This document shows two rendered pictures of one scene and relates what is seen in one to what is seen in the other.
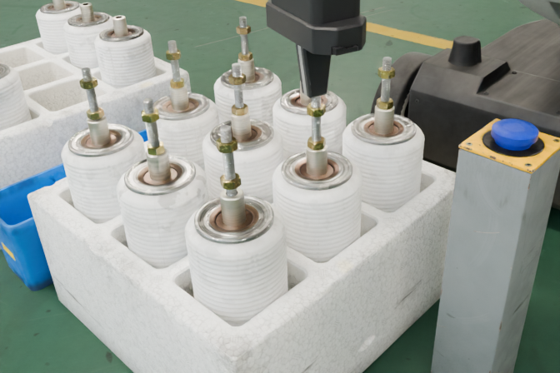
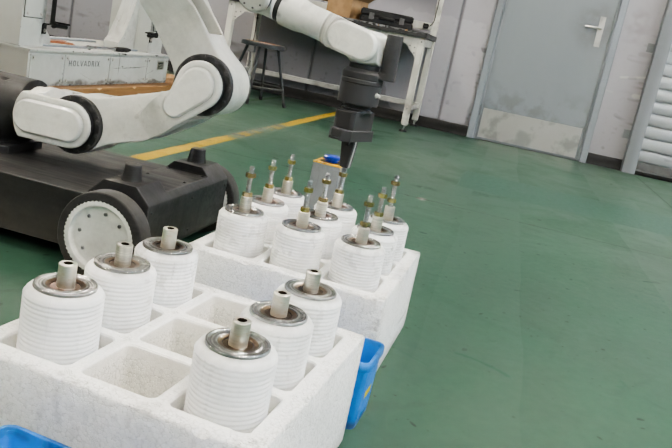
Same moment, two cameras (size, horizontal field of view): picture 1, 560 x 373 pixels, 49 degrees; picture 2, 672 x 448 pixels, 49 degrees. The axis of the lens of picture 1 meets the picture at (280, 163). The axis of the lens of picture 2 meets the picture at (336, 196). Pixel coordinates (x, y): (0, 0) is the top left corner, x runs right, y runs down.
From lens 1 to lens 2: 1.91 m
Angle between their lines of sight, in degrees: 110
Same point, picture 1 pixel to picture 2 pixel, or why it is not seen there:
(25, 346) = (406, 396)
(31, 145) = not seen: hidden behind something
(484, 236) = not seen: hidden behind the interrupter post
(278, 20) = (357, 136)
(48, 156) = not seen: hidden behind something
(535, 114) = (185, 187)
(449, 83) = (155, 192)
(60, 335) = (386, 386)
